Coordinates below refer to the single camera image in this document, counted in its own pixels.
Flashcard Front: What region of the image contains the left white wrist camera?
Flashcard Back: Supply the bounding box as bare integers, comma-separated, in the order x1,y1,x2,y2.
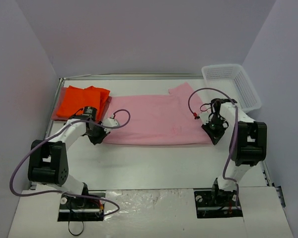
101,118,120,129

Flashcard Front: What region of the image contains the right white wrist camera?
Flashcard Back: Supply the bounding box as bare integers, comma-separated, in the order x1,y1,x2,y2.
198,112,210,124

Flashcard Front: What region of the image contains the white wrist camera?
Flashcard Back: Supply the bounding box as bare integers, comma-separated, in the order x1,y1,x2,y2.
198,112,210,124
101,118,120,129

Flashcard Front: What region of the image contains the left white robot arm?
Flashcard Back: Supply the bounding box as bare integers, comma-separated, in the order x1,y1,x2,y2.
28,106,118,207

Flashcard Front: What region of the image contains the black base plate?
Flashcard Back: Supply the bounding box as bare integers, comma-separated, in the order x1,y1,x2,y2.
194,189,243,219
58,194,105,222

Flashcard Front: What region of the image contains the white plastic basket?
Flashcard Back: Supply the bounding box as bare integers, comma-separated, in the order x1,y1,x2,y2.
201,64,262,113

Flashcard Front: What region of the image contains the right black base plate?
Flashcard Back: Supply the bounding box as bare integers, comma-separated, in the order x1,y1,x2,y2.
194,189,243,219

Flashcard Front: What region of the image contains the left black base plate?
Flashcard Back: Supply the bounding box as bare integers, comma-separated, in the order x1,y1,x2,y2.
58,194,105,222

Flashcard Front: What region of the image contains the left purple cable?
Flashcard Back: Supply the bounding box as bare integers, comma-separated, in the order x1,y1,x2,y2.
9,109,132,216

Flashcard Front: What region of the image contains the folded orange t shirt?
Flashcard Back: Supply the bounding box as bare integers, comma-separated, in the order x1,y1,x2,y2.
56,85,111,119

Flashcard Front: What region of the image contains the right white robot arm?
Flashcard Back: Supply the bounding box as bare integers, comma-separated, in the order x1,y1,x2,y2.
197,98,267,205

